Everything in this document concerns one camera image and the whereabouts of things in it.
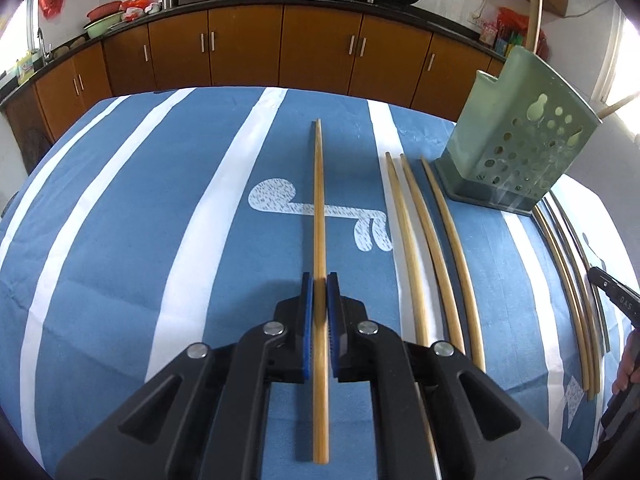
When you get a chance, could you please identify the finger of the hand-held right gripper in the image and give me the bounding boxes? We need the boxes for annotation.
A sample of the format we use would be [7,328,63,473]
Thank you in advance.
[589,266,640,327]

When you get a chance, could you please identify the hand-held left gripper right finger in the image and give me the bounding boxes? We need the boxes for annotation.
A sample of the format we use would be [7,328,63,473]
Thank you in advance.
[326,271,584,480]

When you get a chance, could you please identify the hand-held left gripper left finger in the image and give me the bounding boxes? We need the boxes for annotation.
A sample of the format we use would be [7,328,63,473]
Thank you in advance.
[55,271,315,480]

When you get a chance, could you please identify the long wooden chopstick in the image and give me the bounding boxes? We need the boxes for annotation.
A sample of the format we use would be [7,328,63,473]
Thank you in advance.
[311,119,331,464]

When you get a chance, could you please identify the green perforated utensil holder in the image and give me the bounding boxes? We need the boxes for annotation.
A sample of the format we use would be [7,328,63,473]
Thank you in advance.
[434,45,603,217]

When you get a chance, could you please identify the person's right hand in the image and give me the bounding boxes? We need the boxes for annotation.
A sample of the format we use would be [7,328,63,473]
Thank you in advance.
[612,332,640,397]

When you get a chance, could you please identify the blue white striped tablecloth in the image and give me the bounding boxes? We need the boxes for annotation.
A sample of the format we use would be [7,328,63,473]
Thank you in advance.
[0,86,632,480]

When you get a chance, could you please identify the wooden stick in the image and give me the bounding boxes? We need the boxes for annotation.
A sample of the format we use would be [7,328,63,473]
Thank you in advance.
[597,91,640,122]

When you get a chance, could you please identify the brown wooden kitchen cabinets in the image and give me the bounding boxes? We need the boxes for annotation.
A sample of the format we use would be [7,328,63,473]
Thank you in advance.
[0,4,507,161]

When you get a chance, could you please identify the red bag of goods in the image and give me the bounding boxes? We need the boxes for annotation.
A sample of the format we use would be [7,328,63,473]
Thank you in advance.
[479,7,531,47]

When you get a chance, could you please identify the black kitchen countertop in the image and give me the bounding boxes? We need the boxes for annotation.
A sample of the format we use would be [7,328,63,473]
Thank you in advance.
[0,0,508,107]

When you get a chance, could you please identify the red and white packages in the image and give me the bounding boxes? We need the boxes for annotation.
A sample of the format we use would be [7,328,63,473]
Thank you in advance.
[121,0,162,22]

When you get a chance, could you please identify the green basin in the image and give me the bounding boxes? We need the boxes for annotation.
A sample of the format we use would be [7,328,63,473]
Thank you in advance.
[82,12,126,39]

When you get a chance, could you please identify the red basin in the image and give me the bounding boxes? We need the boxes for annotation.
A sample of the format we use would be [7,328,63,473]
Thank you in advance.
[87,1,124,24]

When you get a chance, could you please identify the yellow dish soap bottle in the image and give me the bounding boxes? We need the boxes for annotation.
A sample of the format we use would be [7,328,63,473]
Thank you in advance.
[15,51,44,86]

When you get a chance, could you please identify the metal faucet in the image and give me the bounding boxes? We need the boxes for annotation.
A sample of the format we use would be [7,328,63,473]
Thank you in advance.
[37,27,54,64]

